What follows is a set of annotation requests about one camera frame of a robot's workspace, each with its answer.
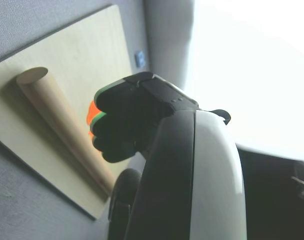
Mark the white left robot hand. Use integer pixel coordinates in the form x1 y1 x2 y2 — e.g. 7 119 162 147
90 71 248 240

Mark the wooden rolling pin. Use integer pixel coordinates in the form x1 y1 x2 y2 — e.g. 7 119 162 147
16 66 115 196

